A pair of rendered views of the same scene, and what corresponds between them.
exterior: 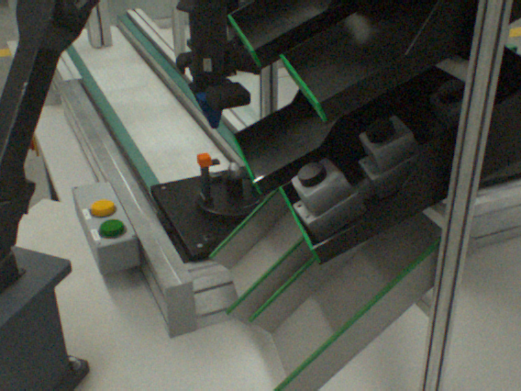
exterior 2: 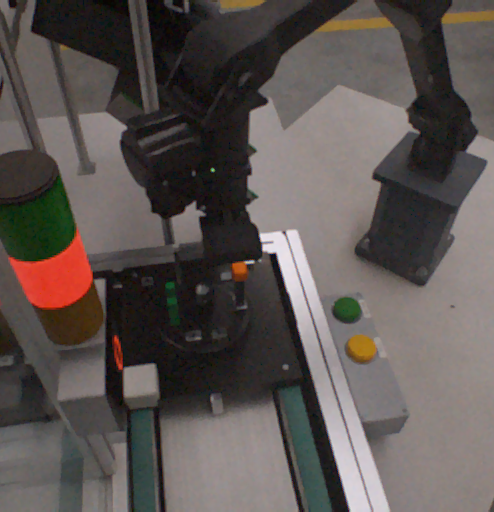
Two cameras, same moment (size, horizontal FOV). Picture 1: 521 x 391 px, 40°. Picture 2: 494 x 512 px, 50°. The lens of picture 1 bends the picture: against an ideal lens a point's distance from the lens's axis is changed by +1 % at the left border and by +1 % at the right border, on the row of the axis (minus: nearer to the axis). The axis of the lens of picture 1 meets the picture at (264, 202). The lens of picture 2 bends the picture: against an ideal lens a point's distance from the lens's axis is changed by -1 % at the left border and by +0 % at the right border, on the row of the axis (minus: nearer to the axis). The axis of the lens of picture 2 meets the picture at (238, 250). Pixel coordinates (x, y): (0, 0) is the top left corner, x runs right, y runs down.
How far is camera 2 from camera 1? 151 cm
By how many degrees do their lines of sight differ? 100
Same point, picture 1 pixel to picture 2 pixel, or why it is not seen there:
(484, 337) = not seen: hidden behind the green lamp
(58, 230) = (423, 455)
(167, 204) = (283, 332)
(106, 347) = (343, 269)
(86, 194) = (387, 391)
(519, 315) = not seen: hidden behind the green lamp
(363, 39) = not seen: outside the picture
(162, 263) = (295, 255)
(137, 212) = (320, 338)
